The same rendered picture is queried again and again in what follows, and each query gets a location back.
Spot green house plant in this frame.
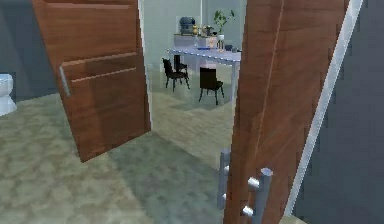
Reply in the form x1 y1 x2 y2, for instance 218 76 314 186
213 9 236 51

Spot brown wooden room door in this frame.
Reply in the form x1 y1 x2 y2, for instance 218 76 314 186
223 0 350 224
31 0 152 163

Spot dark blue round pot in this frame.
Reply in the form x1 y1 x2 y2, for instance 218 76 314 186
178 16 197 36

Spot white toilet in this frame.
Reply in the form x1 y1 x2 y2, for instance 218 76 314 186
0 73 18 117

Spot white dining table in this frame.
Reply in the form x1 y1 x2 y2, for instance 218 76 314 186
167 45 242 101

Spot black chair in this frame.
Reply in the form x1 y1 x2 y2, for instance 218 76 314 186
162 57 191 93
198 67 225 106

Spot white cupboard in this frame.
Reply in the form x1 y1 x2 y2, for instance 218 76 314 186
173 33 218 49

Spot grey bar door handle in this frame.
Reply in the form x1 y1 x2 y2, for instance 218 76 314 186
241 167 274 224
59 65 72 98
216 149 232 211

